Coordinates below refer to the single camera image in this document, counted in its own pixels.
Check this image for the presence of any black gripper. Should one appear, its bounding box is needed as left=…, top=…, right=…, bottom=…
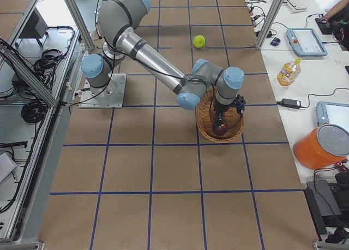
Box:
left=212, top=96, right=237, bottom=128

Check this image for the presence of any dark red apple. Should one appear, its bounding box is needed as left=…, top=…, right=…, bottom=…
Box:
left=212, top=126, right=228, bottom=136

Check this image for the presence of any green apple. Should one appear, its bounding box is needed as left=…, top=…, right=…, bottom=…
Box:
left=192, top=34, right=206, bottom=49

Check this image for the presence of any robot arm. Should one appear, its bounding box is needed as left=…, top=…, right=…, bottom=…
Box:
left=81, top=0, right=245, bottom=135

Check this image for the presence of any wicker basket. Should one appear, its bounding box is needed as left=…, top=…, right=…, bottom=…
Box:
left=195, top=87, right=246, bottom=143

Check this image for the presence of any black laptop power brick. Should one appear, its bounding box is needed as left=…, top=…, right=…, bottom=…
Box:
left=276, top=98, right=302, bottom=109

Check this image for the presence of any orange juice bottle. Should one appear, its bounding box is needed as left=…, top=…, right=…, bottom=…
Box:
left=276, top=57, right=302, bottom=87

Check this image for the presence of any orange cylindrical container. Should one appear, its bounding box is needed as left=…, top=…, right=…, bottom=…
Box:
left=293, top=124, right=348, bottom=170

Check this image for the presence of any right teach pendant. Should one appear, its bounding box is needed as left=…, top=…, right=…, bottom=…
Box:
left=316, top=102, right=348, bottom=131

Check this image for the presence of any teach pendant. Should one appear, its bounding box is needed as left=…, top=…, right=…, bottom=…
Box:
left=316, top=102, right=348, bottom=131
left=286, top=28, right=328, bottom=57

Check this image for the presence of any left teach pendant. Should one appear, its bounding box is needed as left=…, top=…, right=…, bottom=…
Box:
left=286, top=28, right=328, bottom=57

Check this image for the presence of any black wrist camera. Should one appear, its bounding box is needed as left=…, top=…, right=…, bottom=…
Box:
left=234, top=94, right=246, bottom=115

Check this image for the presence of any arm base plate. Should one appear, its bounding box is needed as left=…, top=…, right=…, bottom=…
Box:
left=78, top=73, right=127, bottom=109

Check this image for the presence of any aluminium frame post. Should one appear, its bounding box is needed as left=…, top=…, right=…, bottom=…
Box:
left=255, top=0, right=284, bottom=50

